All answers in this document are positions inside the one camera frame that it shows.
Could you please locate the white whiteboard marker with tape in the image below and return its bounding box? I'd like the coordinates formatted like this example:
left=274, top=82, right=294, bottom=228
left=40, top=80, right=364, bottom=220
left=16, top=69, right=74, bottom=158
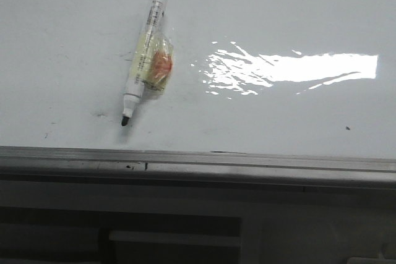
left=121, top=0, right=173, bottom=127

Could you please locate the aluminium whiteboard frame rail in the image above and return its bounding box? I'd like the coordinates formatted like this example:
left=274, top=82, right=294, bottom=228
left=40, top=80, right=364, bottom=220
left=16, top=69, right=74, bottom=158
left=1, top=146, right=395, bottom=190

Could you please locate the white whiteboard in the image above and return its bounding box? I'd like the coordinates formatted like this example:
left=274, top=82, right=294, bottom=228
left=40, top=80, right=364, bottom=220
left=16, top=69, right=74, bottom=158
left=1, top=0, right=395, bottom=158

